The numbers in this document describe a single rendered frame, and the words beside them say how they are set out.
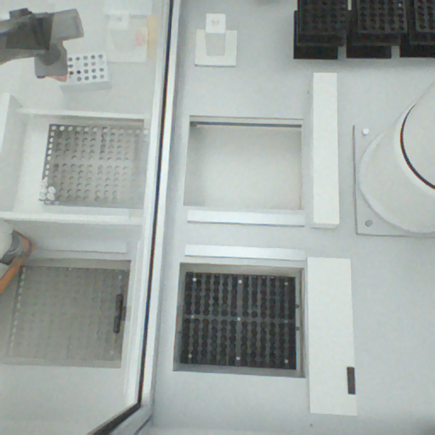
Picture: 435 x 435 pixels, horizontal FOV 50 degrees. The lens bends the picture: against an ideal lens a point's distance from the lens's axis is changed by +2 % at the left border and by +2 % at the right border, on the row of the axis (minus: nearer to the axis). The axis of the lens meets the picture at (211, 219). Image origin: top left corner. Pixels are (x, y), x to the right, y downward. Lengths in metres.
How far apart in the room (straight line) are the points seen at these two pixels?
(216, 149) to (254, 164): 0.10
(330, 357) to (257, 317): 0.15
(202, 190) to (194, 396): 0.44
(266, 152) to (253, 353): 0.45
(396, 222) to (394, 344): 0.22
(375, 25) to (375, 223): 0.39
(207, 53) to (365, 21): 0.32
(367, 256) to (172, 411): 0.46
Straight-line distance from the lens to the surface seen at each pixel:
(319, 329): 0.90
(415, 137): 0.79
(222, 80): 1.05
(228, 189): 1.07
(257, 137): 1.12
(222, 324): 0.97
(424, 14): 1.10
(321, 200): 0.92
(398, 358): 0.95
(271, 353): 0.98
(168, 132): 0.94
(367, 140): 1.01
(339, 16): 1.05
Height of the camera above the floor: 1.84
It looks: 75 degrees down
